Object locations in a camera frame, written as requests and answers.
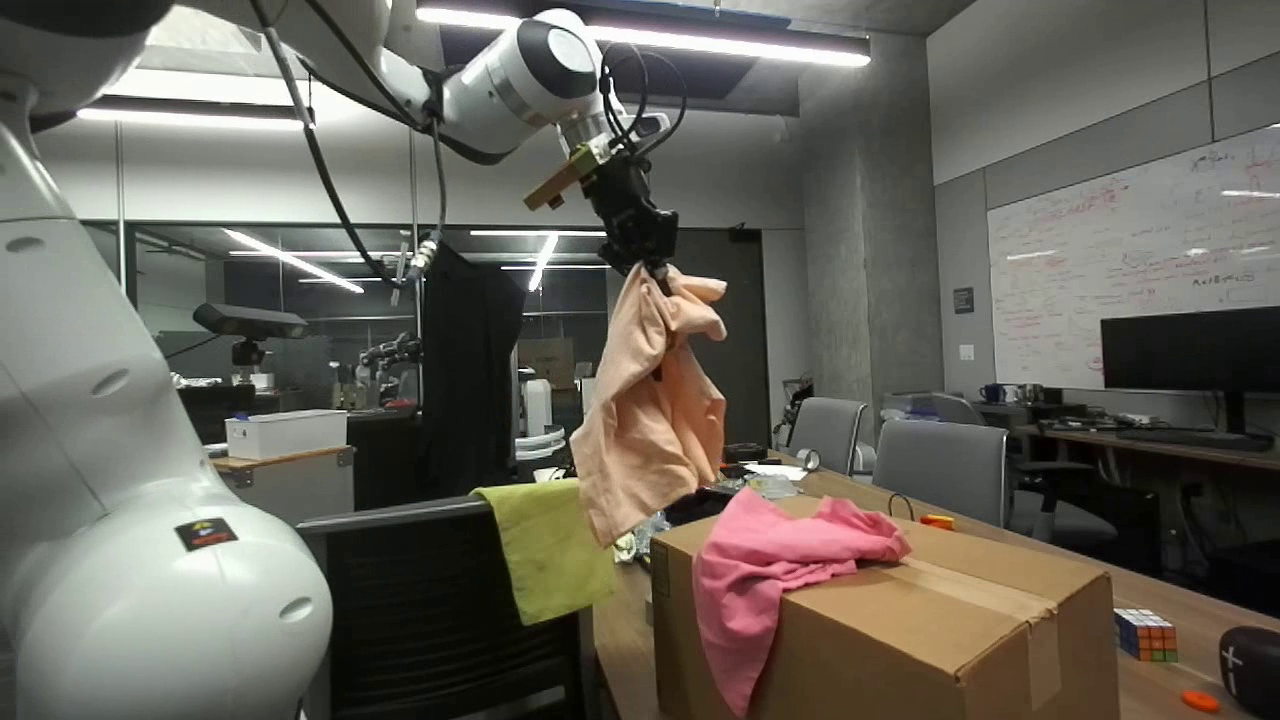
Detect black camera on stand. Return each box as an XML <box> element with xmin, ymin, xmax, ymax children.
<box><xmin>192</xmin><ymin>300</ymin><xmax>313</xmax><ymax>372</ymax></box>

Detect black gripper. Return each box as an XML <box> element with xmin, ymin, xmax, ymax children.
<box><xmin>579</xmin><ymin>151</ymin><xmax>685</xmax><ymax>278</ymax></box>

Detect wall whiteboard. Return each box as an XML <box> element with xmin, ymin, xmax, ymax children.
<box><xmin>984</xmin><ymin>126</ymin><xmax>1280</xmax><ymax>392</ymax></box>

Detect Rubik's cube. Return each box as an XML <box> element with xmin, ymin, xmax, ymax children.
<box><xmin>1113</xmin><ymin>603</ymin><xmax>1182</xmax><ymax>669</ymax></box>

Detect black rounded speaker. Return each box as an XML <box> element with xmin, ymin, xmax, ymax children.
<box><xmin>1217</xmin><ymin>626</ymin><xmax>1280</xmax><ymax>720</ymax></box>

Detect grey office chair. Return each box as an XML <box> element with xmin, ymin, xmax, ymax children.
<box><xmin>793</xmin><ymin>392</ymin><xmax>873</xmax><ymax>475</ymax></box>
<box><xmin>873</xmin><ymin>417</ymin><xmax>1012</xmax><ymax>531</ymax></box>

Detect tan wrist camera mount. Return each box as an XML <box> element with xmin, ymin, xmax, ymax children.
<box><xmin>522</xmin><ymin>135</ymin><xmax>618</xmax><ymax>216</ymax></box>

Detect white storage box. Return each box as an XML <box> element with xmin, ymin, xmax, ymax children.
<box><xmin>219</xmin><ymin>409</ymin><xmax>353</xmax><ymax>464</ymax></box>

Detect brown cardboard box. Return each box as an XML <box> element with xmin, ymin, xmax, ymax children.
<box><xmin>648</xmin><ymin>491</ymin><xmax>1123</xmax><ymax>720</ymax></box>

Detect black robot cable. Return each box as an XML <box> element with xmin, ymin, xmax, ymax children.
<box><xmin>245</xmin><ymin>0</ymin><xmax>454</xmax><ymax>293</ymax></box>

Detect mesh-back office chair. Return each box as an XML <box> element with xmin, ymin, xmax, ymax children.
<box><xmin>293</xmin><ymin>491</ymin><xmax>597</xmax><ymax>720</ymax></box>

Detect pink shirt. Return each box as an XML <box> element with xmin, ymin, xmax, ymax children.
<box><xmin>688</xmin><ymin>483</ymin><xmax>912</xmax><ymax>720</ymax></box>

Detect yellow-green towel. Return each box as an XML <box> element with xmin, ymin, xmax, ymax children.
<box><xmin>474</xmin><ymin>475</ymin><xmax>622</xmax><ymax>634</ymax></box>

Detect tall black panel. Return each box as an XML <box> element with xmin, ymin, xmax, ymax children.
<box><xmin>420</xmin><ymin>244</ymin><xmax>527</xmax><ymax>495</ymax></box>

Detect white paper sheets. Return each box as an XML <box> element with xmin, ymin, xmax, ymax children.
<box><xmin>735</xmin><ymin>457</ymin><xmax>813</xmax><ymax>504</ymax></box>

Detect crumpled clear plastic wrapper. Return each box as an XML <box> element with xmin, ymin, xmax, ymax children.
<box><xmin>612</xmin><ymin>513</ymin><xmax>674</xmax><ymax>563</ymax></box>

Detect long ceiling light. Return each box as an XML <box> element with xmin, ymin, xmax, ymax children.
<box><xmin>412</xmin><ymin>0</ymin><xmax>876</xmax><ymax>72</ymax></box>

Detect black computer monitor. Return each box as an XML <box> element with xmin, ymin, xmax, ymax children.
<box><xmin>1101</xmin><ymin>306</ymin><xmax>1280</xmax><ymax>433</ymax></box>

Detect wooden office desk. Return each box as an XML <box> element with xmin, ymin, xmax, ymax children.
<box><xmin>1023</xmin><ymin>420</ymin><xmax>1280</xmax><ymax>577</ymax></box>

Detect dark grey door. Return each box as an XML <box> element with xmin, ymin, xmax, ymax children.
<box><xmin>648</xmin><ymin>226</ymin><xmax>774</xmax><ymax>457</ymax></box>

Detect peach shirt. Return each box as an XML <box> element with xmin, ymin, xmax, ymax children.
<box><xmin>569</xmin><ymin>261</ymin><xmax>735</xmax><ymax>548</ymax></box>

